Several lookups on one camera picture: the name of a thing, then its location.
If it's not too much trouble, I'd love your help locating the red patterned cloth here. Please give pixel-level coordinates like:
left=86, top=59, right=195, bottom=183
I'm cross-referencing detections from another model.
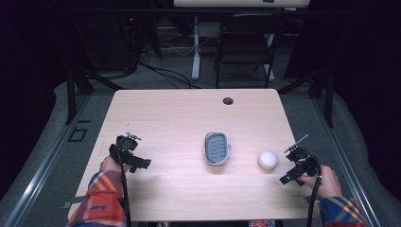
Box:
left=248, top=219, right=276, bottom=227

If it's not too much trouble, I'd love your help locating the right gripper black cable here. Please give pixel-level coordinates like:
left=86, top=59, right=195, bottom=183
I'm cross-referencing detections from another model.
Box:
left=305, top=153, right=323, bottom=227

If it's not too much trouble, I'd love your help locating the dark cabinet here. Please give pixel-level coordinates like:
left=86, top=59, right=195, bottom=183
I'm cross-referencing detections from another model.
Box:
left=67, top=12, right=141, bottom=79

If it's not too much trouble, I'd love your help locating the black folding chair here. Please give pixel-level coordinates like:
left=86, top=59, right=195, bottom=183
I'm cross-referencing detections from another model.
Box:
left=213, top=12, right=288, bottom=90

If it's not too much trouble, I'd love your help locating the black metal frame stand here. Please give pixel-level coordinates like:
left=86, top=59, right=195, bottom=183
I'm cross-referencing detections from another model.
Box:
left=277, top=64, right=336, bottom=129
left=64, top=64, right=124, bottom=125

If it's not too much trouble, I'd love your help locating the person's right hand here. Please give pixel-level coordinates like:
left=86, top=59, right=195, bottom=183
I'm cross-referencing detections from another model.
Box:
left=298, top=165, right=343, bottom=201

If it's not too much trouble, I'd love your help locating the grey soap dish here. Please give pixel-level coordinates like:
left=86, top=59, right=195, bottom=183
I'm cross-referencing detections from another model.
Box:
left=203, top=131, right=232, bottom=167

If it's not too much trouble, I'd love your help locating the person's left hand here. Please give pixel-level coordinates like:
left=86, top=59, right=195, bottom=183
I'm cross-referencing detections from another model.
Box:
left=99, top=155, right=132, bottom=174

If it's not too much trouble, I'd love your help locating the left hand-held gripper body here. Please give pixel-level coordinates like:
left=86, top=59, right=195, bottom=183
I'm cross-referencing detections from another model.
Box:
left=108, top=131, right=142, bottom=166

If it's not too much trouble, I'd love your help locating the white desk top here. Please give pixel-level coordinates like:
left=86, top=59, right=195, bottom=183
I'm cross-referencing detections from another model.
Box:
left=172, top=0, right=312, bottom=9

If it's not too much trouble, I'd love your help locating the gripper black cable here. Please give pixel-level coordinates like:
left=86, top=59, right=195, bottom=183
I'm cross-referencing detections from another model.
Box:
left=305, top=153, right=323, bottom=227
left=115, top=143, right=132, bottom=227

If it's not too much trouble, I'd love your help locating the aluminium floor rail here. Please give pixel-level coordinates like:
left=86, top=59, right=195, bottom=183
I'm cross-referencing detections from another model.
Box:
left=310, top=94, right=384, bottom=227
left=3, top=94, right=93, bottom=227

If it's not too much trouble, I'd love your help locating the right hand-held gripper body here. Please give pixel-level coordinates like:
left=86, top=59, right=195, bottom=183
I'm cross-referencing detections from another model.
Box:
left=283, top=134, right=322, bottom=178

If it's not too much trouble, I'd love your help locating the white round soap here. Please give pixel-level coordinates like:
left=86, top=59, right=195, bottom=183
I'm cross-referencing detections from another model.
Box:
left=257, top=149, right=279, bottom=171

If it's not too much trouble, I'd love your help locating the black floor cable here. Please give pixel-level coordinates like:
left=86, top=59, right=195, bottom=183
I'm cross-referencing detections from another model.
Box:
left=136, top=60, right=202, bottom=90

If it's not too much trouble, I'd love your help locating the white desk leg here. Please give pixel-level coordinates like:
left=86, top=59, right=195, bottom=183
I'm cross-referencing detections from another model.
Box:
left=191, top=16, right=203, bottom=81

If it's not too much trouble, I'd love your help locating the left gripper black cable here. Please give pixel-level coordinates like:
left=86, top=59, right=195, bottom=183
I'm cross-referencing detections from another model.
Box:
left=115, top=143, right=132, bottom=227

